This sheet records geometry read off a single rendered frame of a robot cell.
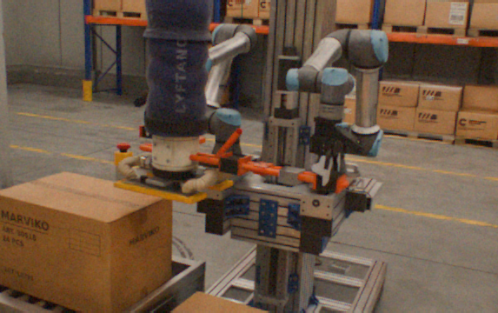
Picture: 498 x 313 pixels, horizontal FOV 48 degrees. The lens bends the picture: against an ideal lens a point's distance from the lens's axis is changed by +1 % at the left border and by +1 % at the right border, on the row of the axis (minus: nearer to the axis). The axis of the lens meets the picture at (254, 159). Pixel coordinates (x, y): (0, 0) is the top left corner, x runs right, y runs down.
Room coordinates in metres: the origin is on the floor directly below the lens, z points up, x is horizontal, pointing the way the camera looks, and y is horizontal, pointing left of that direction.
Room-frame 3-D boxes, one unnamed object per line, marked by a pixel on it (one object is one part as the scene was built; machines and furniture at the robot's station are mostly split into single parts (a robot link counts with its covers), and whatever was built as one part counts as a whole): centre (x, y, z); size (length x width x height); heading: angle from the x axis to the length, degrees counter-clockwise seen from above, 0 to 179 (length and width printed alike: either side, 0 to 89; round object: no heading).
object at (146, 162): (1.97, 0.29, 1.12); 0.34 x 0.25 x 0.06; 64
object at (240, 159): (1.86, 0.07, 1.19); 0.10 x 0.08 x 0.06; 154
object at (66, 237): (2.16, 0.69, 0.75); 0.60 x 0.40 x 0.40; 64
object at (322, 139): (1.72, -0.23, 1.33); 0.09 x 0.08 x 0.12; 63
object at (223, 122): (2.51, 0.14, 1.20); 0.13 x 0.12 x 0.14; 54
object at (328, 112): (1.71, -0.23, 1.41); 0.08 x 0.08 x 0.05
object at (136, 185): (1.88, 0.33, 1.08); 0.34 x 0.10 x 0.05; 64
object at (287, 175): (1.76, -0.12, 1.18); 0.07 x 0.07 x 0.04; 64
